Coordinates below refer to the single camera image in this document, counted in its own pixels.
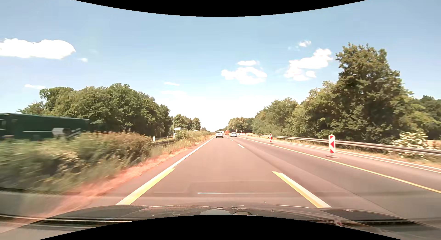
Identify dry grass verge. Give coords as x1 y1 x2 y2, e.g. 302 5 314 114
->
276 139 441 168

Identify car's own bonnet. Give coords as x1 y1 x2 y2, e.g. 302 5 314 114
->
0 204 441 240

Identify overgrown grass verge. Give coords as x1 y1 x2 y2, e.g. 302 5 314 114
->
0 130 212 196

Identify row of trees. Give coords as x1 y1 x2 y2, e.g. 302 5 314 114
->
17 83 202 138
226 43 441 144

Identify grey asphalt road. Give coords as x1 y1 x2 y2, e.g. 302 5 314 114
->
0 134 441 240

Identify dark green lorry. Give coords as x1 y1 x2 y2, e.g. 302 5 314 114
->
0 112 91 140

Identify white flowering bush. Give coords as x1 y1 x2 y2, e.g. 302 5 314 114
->
391 130 431 150

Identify metal guard rail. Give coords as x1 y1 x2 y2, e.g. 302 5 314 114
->
152 138 181 146
238 133 441 156

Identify road markings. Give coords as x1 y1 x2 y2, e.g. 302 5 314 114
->
116 134 441 209

